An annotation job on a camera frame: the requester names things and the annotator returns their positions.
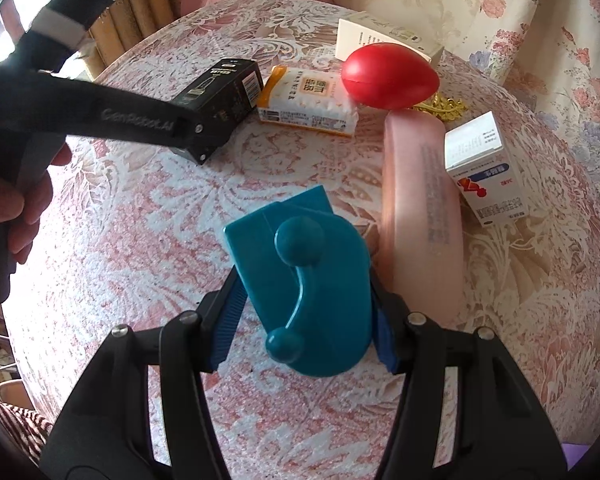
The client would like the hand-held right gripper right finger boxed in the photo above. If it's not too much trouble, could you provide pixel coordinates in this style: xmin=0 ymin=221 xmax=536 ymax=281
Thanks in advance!
xmin=367 ymin=265 xmax=569 ymax=480

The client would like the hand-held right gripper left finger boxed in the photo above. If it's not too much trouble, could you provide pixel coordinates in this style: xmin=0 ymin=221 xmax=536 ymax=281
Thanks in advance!
xmin=40 ymin=265 xmax=251 ymax=480

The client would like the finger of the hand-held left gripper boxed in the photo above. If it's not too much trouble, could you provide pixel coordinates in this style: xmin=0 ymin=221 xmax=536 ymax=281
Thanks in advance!
xmin=171 ymin=105 xmax=217 ymax=166

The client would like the black carton box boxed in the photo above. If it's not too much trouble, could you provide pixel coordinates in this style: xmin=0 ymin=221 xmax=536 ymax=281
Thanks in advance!
xmin=175 ymin=58 xmax=264 ymax=166

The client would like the white cream carton box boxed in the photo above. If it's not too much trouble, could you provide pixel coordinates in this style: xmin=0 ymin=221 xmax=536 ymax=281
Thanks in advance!
xmin=335 ymin=17 xmax=446 ymax=68

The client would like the gold floral ornament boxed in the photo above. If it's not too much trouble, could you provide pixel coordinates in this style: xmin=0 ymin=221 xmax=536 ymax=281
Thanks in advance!
xmin=412 ymin=94 xmax=468 ymax=123

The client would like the person's left hand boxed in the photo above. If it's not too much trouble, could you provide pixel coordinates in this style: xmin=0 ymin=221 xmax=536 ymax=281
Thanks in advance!
xmin=0 ymin=145 xmax=74 ymax=267

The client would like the pink lace tablecloth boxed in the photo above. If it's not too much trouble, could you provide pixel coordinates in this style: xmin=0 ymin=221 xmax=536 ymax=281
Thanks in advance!
xmin=2 ymin=0 xmax=600 ymax=480

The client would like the golden brown curtain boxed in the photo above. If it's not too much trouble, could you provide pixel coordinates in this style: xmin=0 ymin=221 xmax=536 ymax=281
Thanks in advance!
xmin=87 ymin=0 xmax=186 ymax=72

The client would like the orange white tissue pack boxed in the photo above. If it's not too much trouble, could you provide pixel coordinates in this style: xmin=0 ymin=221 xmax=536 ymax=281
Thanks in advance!
xmin=256 ymin=65 xmax=358 ymax=138

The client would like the pink plastic case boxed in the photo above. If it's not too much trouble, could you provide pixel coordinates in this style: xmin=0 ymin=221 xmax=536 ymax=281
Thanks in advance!
xmin=382 ymin=110 xmax=465 ymax=311

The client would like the white blue medicine box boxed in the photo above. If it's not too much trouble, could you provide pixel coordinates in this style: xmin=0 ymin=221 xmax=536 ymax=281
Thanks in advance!
xmin=444 ymin=111 xmax=526 ymax=228

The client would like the red egg-shaped toy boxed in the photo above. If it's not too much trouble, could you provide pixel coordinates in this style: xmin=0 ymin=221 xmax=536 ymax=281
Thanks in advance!
xmin=341 ymin=42 xmax=440 ymax=111

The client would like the red striped cloth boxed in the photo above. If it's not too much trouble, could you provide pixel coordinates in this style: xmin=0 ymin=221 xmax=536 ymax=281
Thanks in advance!
xmin=0 ymin=395 xmax=56 ymax=471

